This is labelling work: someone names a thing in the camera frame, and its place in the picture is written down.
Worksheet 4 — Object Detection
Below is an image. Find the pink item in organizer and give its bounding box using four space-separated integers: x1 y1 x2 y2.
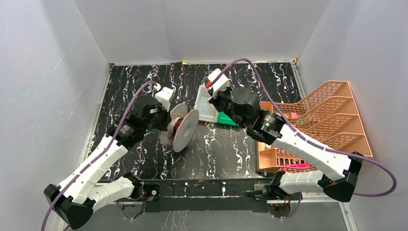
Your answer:
280 163 311 168

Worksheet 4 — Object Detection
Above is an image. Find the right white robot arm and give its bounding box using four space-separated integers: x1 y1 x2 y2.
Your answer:
208 87 362 202

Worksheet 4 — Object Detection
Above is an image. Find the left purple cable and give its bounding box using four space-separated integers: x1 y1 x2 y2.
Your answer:
40 80 160 231

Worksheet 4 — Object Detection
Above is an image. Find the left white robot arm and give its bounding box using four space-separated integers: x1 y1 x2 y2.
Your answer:
44 96 171 230

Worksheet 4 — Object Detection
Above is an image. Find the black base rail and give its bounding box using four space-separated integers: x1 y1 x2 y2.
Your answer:
95 179 304 214

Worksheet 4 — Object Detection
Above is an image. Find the purple cable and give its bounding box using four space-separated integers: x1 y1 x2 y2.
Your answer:
40 80 160 231
208 58 397 197

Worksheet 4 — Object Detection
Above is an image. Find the orange desk organizer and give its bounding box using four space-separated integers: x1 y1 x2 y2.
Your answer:
257 80 373 173

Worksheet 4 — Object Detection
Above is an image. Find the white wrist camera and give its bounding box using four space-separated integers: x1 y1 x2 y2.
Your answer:
154 87 175 111
206 68 230 99

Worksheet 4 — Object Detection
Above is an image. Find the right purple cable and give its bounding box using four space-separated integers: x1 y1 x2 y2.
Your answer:
208 58 397 197

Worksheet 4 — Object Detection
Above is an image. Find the red wire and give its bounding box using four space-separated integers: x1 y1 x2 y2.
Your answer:
151 116 185 144

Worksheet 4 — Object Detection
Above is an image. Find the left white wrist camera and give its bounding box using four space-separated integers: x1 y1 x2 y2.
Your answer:
154 87 175 111

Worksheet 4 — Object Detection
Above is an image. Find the white plastic bin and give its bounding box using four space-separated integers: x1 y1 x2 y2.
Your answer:
194 85 218 123

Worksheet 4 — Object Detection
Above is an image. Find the green plastic bin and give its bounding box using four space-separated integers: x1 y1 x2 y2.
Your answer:
217 112 238 127

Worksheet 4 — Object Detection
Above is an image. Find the white filament spool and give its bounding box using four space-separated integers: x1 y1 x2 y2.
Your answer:
159 103 199 152

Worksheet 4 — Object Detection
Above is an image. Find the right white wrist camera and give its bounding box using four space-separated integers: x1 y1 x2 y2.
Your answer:
206 68 230 99

